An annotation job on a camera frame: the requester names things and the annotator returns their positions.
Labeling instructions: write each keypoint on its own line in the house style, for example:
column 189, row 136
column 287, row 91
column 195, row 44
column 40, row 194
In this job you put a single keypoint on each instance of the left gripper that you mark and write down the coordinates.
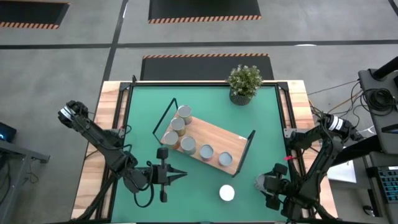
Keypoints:
column 161, row 175

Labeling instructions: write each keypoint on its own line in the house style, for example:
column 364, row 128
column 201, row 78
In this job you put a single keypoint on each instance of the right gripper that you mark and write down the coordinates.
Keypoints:
column 278, row 186

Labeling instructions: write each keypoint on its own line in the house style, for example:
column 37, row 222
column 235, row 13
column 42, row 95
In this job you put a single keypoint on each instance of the Cherries can blue label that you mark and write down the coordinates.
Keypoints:
column 188, row 143

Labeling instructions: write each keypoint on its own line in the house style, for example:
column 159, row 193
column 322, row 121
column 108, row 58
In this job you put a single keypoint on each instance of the orange label can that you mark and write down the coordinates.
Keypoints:
column 171, row 137

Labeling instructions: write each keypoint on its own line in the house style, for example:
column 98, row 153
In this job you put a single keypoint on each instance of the white round lid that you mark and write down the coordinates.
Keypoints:
column 227, row 193

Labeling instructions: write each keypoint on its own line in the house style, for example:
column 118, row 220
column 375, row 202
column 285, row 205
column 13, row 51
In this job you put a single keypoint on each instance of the Mixed Fruit can red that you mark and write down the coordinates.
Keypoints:
column 206, row 151

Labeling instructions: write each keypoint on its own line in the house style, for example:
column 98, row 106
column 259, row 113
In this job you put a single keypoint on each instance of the Oranges can white label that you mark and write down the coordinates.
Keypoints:
column 225, row 158

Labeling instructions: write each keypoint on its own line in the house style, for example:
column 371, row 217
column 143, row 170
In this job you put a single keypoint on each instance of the olive label can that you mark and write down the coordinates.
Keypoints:
column 178, row 124

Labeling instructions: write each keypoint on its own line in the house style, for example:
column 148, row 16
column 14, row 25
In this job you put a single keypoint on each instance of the purple label can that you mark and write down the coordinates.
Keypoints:
column 184, row 111

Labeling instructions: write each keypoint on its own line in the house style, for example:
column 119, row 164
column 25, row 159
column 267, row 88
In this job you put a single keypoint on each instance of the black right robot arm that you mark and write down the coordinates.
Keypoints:
column 320, row 161

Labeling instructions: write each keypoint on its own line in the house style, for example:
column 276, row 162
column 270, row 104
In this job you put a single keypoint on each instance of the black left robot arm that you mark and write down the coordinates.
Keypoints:
column 102, row 143

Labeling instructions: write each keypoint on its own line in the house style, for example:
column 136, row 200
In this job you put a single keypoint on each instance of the small red tag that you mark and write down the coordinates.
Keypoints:
column 288, row 158

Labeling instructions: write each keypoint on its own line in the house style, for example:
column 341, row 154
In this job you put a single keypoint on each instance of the green table mat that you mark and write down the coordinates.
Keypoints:
column 186, row 211

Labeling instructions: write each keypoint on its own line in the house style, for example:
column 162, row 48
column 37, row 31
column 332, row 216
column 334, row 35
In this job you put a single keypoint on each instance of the white sheet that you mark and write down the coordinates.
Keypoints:
column 342, row 172

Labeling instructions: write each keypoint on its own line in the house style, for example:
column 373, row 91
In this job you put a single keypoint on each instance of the black metal beam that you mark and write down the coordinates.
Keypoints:
column 357, row 149

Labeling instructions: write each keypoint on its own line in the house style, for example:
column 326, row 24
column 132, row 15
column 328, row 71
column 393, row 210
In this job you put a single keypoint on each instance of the artificial plant in ribbed pot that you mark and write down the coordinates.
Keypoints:
column 244, row 81

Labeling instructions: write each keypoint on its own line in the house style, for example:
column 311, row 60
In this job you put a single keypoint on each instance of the black floor mat striped edge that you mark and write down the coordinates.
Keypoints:
column 186, row 68
column 31, row 12
column 202, row 9

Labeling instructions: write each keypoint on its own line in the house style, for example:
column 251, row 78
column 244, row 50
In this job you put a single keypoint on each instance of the black computer mouse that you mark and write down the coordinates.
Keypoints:
column 368, row 211

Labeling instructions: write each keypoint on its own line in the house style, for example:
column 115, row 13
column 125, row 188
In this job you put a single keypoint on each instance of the keyboard with coloured keys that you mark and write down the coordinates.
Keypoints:
column 388, row 185

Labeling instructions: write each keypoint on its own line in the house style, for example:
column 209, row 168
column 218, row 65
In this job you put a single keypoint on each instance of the grey equipment cart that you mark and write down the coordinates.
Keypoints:
column 367, row 82

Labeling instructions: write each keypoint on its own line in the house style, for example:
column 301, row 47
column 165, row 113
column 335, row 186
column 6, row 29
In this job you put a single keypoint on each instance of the grey metal desk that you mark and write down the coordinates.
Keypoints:
column 21, row 151

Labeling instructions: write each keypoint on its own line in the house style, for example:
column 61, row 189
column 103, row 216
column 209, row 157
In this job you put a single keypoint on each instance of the dark device with blue light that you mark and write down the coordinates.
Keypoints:
column 7, row 133

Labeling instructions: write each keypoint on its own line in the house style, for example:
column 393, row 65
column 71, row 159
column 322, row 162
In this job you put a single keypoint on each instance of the black metal table frame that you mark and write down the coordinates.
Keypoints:
column 124, row 86

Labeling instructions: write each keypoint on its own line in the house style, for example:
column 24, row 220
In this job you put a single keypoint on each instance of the black post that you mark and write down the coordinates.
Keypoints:
column 387, row 68

